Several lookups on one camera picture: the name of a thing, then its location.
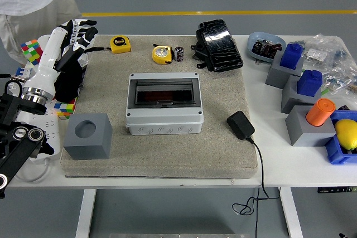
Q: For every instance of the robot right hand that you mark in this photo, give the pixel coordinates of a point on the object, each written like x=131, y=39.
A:
x=343, y=235

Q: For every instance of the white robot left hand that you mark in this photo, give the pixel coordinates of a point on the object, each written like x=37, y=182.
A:
x=48, y=57

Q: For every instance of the smoky transparent box lid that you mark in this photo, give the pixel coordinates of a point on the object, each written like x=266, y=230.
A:
x=163, y=93

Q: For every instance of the grey electrical junction box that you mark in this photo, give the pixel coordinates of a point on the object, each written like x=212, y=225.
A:
x=164, y=121

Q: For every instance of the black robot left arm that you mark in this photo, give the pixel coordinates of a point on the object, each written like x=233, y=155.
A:
x=16, y=148

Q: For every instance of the white circuit breaker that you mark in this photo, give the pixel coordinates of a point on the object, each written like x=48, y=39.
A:
x=23, y=72

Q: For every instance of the black cloth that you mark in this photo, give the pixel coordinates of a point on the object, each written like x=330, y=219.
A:
x=69, y=82

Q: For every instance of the black table control panel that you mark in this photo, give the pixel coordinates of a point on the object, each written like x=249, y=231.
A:
x=337, y=189

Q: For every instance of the flat colourful puzzle cube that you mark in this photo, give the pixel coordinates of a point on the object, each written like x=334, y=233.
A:
x=65, y=108

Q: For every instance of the blue plastic bin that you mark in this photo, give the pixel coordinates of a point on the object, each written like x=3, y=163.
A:
x=336, y=154

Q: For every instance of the white table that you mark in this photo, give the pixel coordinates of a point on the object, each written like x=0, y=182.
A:
x=293, y=171

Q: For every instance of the grey block with round hole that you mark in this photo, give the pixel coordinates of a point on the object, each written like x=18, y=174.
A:
x=89, y=143

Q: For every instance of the yellow lemon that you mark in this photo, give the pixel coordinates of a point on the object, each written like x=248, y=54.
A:
x=346, y=133

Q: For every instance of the grey block holder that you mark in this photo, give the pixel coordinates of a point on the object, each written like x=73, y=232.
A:
x=276, y=77
x=293, y=101
x=302, y=135

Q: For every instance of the yellow tape measure round face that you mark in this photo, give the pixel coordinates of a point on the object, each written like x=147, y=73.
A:
x=161, y=54

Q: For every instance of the small black cylinder capacitor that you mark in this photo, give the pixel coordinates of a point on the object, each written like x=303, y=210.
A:
x=180, y=54

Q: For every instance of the black power adapter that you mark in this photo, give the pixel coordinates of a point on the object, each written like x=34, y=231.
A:
x=240, y=125

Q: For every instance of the blue plastic block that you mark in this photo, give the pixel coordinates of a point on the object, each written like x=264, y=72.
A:
x=309, y=83
x=291, y=55

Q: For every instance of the grey-brown mat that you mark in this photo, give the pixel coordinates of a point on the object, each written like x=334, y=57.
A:
x=173, y=154

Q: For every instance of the large clear bag of parts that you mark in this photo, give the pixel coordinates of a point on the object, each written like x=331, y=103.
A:
x=338, y=65

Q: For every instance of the glossy black pouch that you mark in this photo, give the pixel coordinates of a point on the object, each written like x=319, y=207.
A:
x=223, y=45

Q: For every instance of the small bag of white parts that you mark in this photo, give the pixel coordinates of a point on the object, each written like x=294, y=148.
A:
x=315, y=55

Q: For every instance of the dark capacitors pile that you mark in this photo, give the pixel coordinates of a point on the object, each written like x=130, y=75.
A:
x=265, y=48

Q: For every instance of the light blue bowl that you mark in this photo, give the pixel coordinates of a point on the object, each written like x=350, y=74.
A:
x=253, y=51

